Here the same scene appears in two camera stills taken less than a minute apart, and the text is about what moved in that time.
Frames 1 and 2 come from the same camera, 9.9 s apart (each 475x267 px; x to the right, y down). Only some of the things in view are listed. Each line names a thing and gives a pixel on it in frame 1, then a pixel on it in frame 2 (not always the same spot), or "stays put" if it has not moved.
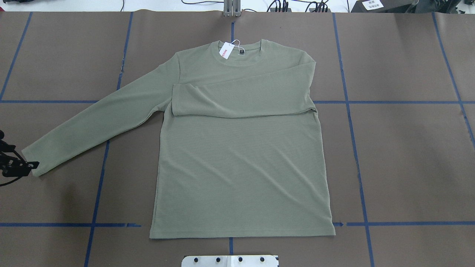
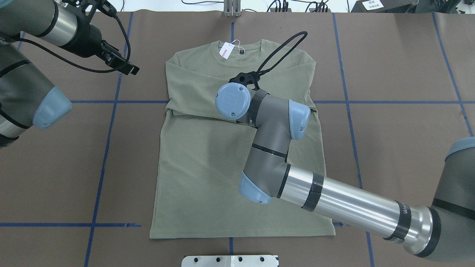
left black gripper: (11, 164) → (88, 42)
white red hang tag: (226, 50) stays put
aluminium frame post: (232, 8) stays put
